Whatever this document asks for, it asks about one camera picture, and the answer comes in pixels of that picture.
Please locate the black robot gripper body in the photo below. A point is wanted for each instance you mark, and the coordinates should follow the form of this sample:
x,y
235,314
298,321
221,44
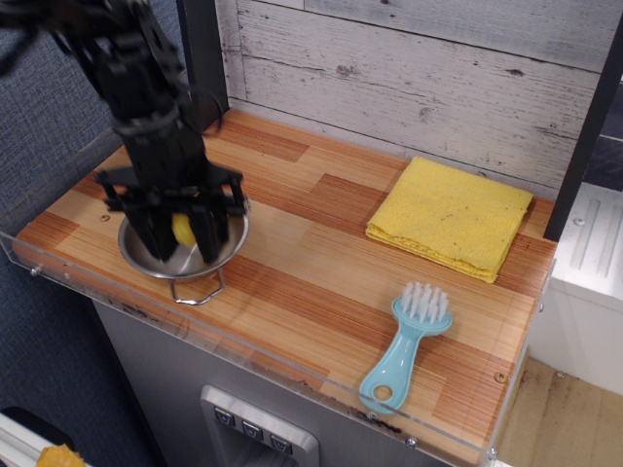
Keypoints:
x,y
168,172

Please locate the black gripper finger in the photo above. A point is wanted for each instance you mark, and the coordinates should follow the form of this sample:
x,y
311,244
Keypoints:
x,y
209,224
154,228

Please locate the yellow toy corn cob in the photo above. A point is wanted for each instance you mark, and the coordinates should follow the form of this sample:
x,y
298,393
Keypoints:
x,y
181,220

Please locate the small steel two-handled pan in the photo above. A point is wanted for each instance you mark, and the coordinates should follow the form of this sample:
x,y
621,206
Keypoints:
x,y
186,263

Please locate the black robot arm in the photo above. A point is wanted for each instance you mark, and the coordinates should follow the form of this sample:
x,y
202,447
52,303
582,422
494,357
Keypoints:
x,y
135,69

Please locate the folded yellow cloth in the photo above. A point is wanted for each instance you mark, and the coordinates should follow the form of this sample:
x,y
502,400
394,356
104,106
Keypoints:
x,y
452,218

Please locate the clear acrylic table guard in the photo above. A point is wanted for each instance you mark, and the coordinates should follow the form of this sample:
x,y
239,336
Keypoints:
x,y
103,352

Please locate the grey toy fridge cabinet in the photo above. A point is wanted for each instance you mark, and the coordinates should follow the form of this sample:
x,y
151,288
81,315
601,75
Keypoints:
x,y
167,369

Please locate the silver dispenser button panel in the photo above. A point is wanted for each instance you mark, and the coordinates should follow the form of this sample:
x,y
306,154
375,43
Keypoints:
x,y
244,435

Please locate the light blue scrub brush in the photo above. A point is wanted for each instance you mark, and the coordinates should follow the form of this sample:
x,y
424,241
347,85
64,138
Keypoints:
x,y
422,311

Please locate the white toy sink unit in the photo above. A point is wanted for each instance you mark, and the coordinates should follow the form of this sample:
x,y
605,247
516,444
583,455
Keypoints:
x,y
577,328

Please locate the black vertical post left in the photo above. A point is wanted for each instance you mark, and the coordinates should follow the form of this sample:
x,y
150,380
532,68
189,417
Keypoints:
x,y
204,60

